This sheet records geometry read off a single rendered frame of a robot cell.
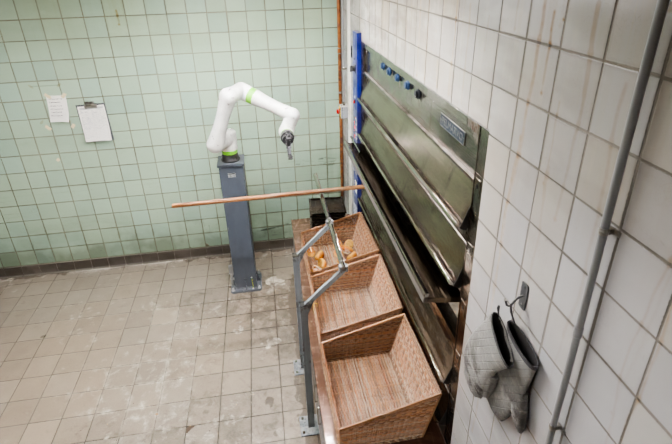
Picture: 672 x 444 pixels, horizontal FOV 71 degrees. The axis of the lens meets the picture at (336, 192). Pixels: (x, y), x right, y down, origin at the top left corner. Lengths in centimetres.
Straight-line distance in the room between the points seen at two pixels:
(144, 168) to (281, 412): 241
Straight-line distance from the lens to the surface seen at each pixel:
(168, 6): 416
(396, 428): 243
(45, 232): 508
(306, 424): 329
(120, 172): 460
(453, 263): 195
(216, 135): 355
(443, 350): 229
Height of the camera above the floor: 260
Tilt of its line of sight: 26 degrees down
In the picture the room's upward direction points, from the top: 1 degrees counter-clockwise
